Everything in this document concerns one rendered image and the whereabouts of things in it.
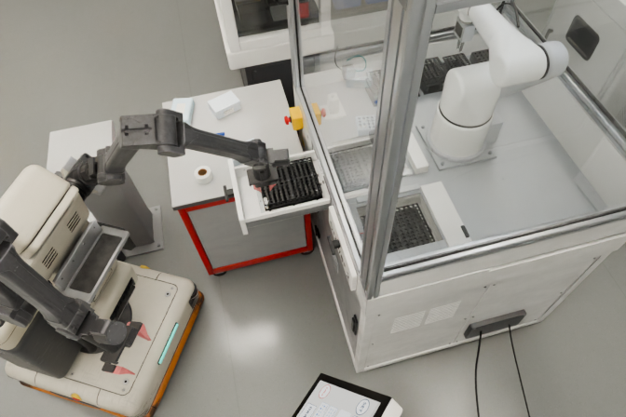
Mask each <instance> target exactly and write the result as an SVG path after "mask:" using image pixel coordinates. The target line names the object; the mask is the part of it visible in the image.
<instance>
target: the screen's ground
mask: <svg viewBox="0 0 626 417"><path fill-rule="evenodd" d="M324 384H325V382H324V381H320V382H319V383H318V385H317V386H316V388H315V389H314V391H313V392H312V394H311V395H310V397H309V398H308V400H307V402H306V404H307V403H308V402H309V403H311V404H313V405H315V406H318V407H319V406H320V403H321V402H322V401H324V402H326V403H328V404H331V405H333V406H335V407H337V408H339V410H338V412H337V413H336V414H335V416H334V417H353V415H356V414H354V413H352V412H353V411H354V410H355V408H356V406H357V405H358V403H359V401H360V400H361V397H362V396H361V395H358V394H355V393H353V392H350V391H347V390H346V389H343V388H340V387H338V386H335V385H334V386H333V389H332V390H331V392H330V393H329V395H328V396H327V397H326V399H325V400H321V399H319V398H317V397H316V396H317V394H318V393H319V391H320V389H321V388H322V387H323V386H324ZM371 400H372V399H371ZM306 404H305V405H304V407H303V408H302V409H301V410H300V412H299V413H298V415H297V416H296V417H299V415H300V414H301V412H302V411H303V409H304V408H305V406H306ZM379 405H380V402H377V401H375V400H373V402H372V404H371V406H370V408H369V409H368V410H367V412H366V413H365V415H364V417H373V416H374V414H375V412H376V410H377V409H378V407H379ZM318 407H317V408H316V409H315V411H314V412H313V414H312V415H311V417H312V416H313V415H314V413H315V412H316V410H317V409H318ZM356 416H358V415H356ZM358 417H360V416H358Z"/></svg>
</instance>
